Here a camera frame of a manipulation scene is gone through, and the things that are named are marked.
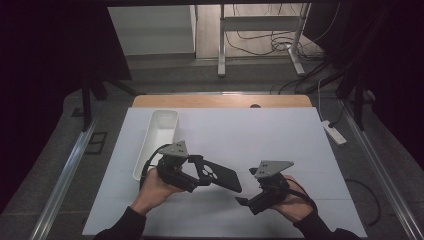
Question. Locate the white power strip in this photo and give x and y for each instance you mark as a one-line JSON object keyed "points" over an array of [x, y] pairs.
{"points": [[334, 133]]}

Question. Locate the black metal stand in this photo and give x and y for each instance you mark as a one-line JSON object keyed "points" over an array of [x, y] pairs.
{"points": [[359, 106], [86, 106]]}

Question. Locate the white metal desk frame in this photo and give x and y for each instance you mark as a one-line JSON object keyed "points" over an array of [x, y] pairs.
{"points": [[256, 23]]}

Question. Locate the person's right hand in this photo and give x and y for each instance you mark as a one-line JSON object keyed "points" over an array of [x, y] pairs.
{"points": [[295, 206]]}

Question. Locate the aluminium rail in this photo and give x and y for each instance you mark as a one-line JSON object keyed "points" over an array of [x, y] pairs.
{"points": [[380, 173], [65, 180]]}

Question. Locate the white cabinet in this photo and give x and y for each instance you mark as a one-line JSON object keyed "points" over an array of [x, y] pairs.
{"points": [[151, 30]]}

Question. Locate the black phone case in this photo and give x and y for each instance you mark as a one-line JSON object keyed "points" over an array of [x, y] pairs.
{"points": [[225, 178]]}

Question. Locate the wooden table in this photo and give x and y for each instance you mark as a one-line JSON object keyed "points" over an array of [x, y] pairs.
{"points": [[216, 100]]}

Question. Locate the black floor socket frame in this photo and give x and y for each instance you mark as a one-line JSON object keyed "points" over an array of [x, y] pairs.
{"points": [[96, 143]]}

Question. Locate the person's left hand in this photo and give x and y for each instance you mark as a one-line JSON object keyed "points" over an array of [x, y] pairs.
{"points": [[155, 193]]}

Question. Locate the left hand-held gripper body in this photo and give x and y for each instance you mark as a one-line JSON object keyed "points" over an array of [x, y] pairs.
{"points": [[173, 170]]}

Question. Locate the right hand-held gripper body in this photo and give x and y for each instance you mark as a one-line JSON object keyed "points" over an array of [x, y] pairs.
{"points": [[271, 186]]}

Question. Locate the white table mat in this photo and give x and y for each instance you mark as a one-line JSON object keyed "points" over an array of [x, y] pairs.
{"points": [[266, 140]]}

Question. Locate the white plastic storage bin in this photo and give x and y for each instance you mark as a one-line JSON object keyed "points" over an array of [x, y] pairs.
{"points": [[160, 133]]}

